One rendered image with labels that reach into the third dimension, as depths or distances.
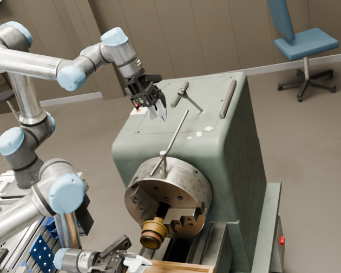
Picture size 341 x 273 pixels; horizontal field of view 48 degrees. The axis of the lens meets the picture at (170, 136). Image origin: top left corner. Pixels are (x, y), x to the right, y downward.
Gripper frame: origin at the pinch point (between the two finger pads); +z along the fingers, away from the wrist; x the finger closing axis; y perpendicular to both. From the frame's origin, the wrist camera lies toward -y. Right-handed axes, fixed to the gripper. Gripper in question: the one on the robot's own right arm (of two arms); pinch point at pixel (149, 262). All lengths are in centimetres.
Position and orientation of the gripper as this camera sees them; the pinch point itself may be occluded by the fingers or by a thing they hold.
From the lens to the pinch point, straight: 129.8
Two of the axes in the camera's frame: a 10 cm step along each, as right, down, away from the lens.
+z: 9.1, -0.4, -4.1
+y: -3.0, 6.0, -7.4
